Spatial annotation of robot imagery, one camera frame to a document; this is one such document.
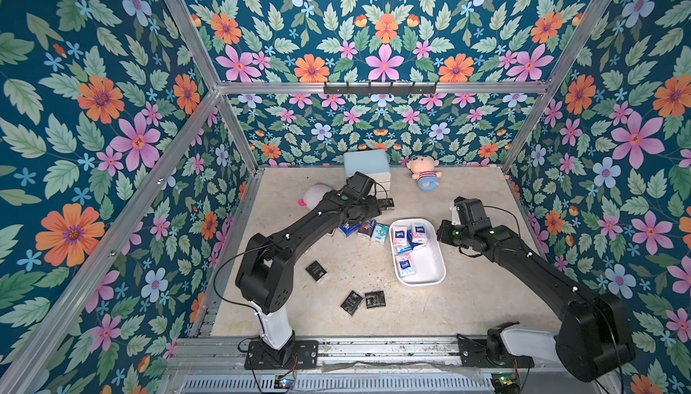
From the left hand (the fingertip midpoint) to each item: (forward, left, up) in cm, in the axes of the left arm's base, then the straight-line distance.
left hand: (380, 209), depth 88 cm
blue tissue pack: (+1, +11, -12) cm, 17 cm away
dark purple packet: (0, +5, -12) cm, 13 cm away
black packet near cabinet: (+11, -4, -13) cm, 17 cm away
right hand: (-8, -18, -2) cm, 20 cm away
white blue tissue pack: (-5, -13, -8) cm, 16 cm away
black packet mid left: (-14, +23, -13) cm, 30 cm away
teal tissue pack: (-2, 0, -12) cm, 12 cm away
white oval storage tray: (-14, -16, -15) cm, 26 cm away
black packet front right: (-25, +4, -13) cm, 28 cm away
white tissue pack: (-14, -7, -12) cm, 20 cm away
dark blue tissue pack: (-4, -10, -11) cm, 16 cm away
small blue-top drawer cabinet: (+20, +1, +1) cm, 20 cm away
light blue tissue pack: (-9, -8, -12) cm, 17 cm away
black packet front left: (-25, +11, -13) cm, 30 cm away
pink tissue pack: (-6, -6, -9) cm, 12 cm away
